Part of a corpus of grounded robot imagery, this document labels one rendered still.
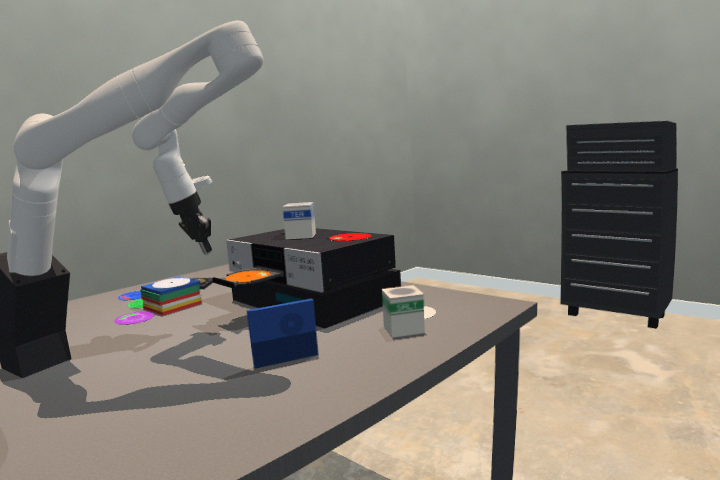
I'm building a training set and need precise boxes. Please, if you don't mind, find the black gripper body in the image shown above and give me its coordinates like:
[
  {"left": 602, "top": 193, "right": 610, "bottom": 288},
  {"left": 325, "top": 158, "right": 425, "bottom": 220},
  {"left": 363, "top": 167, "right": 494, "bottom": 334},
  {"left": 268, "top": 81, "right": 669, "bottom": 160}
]
[{"left": 169, "top": 191, "right": 203, "bottom": 230}]

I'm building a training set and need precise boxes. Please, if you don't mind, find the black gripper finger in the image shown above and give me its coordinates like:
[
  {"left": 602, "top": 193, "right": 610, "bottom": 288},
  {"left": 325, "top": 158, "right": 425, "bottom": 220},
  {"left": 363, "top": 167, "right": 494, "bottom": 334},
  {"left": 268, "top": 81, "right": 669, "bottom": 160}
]
[
  {"left": 179, "top": 218, "right": 205, "bottom": 255},
  {"left": 187, "top": 212, "right": 213, "bottom": 255}
]

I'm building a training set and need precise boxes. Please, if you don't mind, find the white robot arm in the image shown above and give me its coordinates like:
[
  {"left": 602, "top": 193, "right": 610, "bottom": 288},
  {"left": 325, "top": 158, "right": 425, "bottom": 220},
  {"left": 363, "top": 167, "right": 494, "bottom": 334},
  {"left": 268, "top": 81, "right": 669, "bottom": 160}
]
[{"left": 7, "top": 21, "right": 263, "bottom": 276}]

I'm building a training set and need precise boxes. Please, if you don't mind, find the purple cd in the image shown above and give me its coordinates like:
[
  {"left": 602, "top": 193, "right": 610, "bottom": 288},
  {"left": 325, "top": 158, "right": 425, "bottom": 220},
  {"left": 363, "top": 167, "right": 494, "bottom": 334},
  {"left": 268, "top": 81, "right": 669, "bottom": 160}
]
[{"left": 114, "top": 311, "right": 154, "bottom": 325}]

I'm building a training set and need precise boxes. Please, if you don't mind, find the blue cd with orange label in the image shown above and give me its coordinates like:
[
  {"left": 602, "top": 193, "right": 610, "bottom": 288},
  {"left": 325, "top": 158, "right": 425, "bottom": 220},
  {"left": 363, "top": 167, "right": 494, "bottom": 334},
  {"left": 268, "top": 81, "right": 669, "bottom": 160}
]
[{"left": 118, "top": 291, "right": 141, "bottom": 300}]

